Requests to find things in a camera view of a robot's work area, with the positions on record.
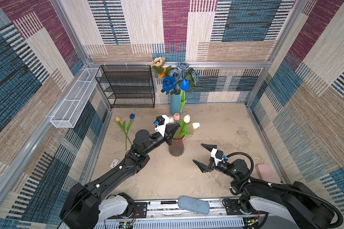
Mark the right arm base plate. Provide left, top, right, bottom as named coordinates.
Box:
left=222, top=198, right=258, bottom=216

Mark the blue tulip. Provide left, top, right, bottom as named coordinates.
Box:
left=126, top=113, right=135, bottom=145
left=180, top=79, right=190, bottom=113

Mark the pink tulip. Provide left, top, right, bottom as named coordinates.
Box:
left=173, top=113, right=180, bottom=139

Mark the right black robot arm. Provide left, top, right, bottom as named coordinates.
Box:
left=194, top=144, right=344, bottom=229

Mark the dark blue rose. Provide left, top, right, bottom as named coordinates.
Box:
left=161, top=76, right=178, bottom=94

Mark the black corrugated cable hose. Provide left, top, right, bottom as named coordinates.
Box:
left=229, top=152, right=344, bottom=229

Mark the light blue rose bunch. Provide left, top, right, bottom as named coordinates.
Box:
left=169, top=62, right=199, bottom=94

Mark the blue-grey sponge pad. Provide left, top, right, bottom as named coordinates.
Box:
left=178, top=196, right=210, bottom=215

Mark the white slotted cable duct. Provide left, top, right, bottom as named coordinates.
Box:
left=95, top=218, right=245, bottom=229

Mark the pink rectangular pad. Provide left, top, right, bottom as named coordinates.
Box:
left=255, top=164, right=277, bottom=183

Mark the orange marigold flower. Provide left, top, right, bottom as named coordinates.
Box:
left=158, top=68, right=166, bottom=79

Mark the yellow tulip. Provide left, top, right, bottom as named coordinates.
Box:
left=115, top=116, right=127, bottom=149

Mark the teal ceramic vase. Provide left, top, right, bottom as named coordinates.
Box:
left=170, top=94, right=181, bottom=115

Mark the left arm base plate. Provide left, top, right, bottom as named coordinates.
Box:
left=120, top=202, right=148, bottom=219

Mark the black wire shelf rack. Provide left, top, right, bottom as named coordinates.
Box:
left=96, top=65, right=155, bottom=108

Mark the dark red glass vase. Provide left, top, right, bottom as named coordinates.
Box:
left=169, top=136, right=184, bottom=157

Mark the cream sunflower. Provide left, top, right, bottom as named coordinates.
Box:
left=151, top=57, right=165, bottom=74

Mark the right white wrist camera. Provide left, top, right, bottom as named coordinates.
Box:
left=211, top=148, right=227, bottom=166

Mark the small white paper tag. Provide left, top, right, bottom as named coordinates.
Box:
left=110, top=159, right=119, bottom=168

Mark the white mesh wall basket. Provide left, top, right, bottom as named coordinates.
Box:
left=50, top=68, right=98, bottom=128

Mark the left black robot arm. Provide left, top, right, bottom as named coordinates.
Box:
left=59, top=124, right=180, bottom=229

